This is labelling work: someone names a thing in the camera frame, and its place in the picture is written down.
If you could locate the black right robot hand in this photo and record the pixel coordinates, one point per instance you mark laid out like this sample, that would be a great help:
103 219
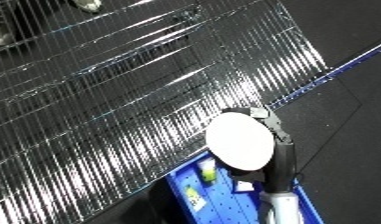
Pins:
281 166

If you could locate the pale right robot arm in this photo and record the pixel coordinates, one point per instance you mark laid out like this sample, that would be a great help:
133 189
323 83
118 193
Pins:
281 210

